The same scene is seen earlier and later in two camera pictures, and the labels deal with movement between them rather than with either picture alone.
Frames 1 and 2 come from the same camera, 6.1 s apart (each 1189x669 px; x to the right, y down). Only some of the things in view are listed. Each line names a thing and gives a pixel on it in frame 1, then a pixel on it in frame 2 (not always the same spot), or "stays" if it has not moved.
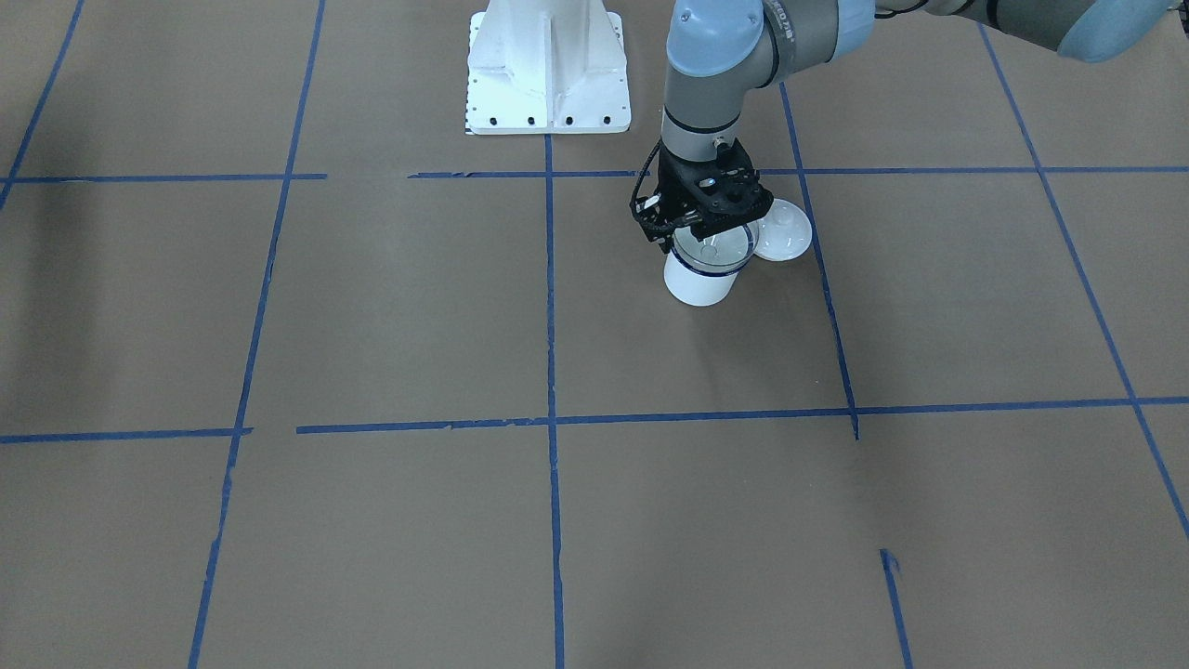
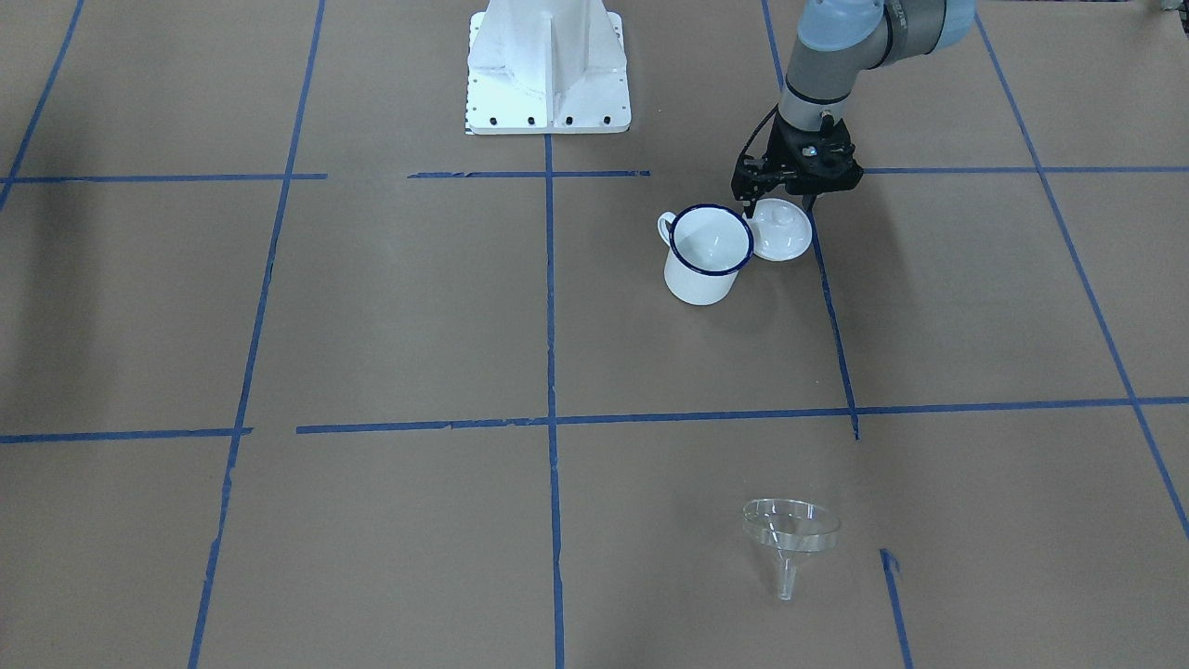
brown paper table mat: x=298 y=372 stays
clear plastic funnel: x=718 y=251 to x=790 y=526
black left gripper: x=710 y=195 to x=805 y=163
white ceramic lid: x=785 y=233 stays
